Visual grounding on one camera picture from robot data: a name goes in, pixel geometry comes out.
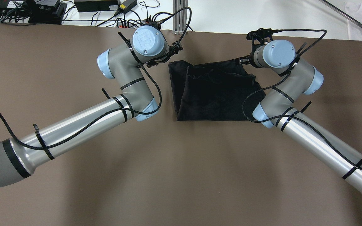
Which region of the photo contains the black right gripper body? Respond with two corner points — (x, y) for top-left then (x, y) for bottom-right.
(247, 51), (258, 68)

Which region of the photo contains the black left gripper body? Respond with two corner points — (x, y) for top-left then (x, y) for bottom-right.
(145, 40), (183, 68)

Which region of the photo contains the black printed t-shirt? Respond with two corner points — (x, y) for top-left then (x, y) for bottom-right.
(168, 60), (265, 121)

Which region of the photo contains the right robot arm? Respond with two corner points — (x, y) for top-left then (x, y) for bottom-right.
(233, 40), (362, 222)

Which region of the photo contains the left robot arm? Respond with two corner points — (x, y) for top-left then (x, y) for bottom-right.
(0, 25), (186, 187)

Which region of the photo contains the black power adapter brick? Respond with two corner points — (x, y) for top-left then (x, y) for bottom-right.
(73, 0), (120, 13)

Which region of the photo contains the metal rod with hook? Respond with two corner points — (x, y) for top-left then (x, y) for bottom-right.
(319, 0), (362, 29)

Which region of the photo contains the brown table mat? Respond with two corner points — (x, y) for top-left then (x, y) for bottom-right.
(0, 24), (362, 226)

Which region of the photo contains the white cloth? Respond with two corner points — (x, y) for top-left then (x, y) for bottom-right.
(344, 0), (362, 40)

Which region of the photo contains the aluminium vertical post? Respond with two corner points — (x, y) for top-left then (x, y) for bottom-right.
(172, 0), (188, 35)

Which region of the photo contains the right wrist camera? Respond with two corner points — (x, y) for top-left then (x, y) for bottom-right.
(246, 28), (274, 47)

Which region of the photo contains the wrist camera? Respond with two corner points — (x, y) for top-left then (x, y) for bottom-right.
(246, 28), (274, 47)
(144, 17), (162, 30)

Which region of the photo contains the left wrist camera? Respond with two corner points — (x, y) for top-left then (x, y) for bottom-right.
(144, 17), (162, 30)

